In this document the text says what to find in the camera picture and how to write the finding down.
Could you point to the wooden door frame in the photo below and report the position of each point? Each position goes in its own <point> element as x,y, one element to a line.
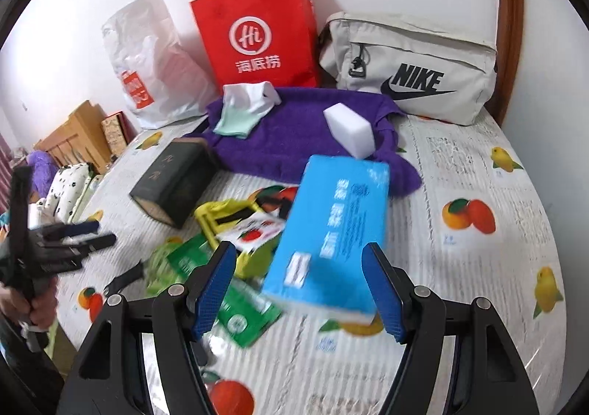
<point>508,5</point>

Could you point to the green tissue pack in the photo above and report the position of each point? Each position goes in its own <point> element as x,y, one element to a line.
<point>158,267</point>

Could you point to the white spotted pillow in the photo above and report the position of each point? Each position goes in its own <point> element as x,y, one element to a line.
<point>69,189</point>

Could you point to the person's left forearm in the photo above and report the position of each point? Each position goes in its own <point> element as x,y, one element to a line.
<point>25,373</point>

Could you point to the purple plush toy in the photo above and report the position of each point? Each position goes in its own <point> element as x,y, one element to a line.
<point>39,168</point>

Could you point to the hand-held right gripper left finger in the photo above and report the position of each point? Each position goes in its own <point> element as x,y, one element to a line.
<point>214,290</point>

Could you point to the lime green packet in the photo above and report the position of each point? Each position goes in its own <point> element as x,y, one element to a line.
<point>253,264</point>

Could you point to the white sock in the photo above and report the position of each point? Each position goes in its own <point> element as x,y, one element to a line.
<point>251,99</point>

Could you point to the purple towel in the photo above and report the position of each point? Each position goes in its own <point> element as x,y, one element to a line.
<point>276,139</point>

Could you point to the red paper bag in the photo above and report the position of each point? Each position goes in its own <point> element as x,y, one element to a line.
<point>253,28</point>

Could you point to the patterned box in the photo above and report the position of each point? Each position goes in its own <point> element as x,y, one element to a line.
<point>115,134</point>

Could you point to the person's left hand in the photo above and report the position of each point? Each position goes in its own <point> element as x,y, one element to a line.
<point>41,304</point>

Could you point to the yellow plastic clip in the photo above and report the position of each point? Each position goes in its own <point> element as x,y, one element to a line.
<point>209,215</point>

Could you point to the blue tissue pack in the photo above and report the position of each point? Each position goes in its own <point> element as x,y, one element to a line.
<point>331,231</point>

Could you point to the fruit print sachet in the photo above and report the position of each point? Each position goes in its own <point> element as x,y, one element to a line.
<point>253,231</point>

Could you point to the mint green cloth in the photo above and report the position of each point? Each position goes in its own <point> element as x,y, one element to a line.
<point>232,122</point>

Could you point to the wooden furniture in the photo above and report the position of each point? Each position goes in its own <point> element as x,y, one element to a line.
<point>76,134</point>

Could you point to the white plastic bag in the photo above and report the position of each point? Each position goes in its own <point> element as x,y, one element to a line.
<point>147,65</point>

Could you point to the white sponge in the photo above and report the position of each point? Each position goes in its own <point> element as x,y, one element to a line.
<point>347,127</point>

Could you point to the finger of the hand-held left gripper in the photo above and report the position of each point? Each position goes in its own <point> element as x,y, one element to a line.
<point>76,227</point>
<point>92,243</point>

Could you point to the green sachet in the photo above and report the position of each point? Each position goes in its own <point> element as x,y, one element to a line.
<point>246,316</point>
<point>193,258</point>

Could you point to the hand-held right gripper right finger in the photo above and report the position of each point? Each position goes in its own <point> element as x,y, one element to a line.
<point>384,290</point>

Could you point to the grey waist bag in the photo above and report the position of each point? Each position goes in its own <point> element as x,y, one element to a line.
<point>414,65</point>

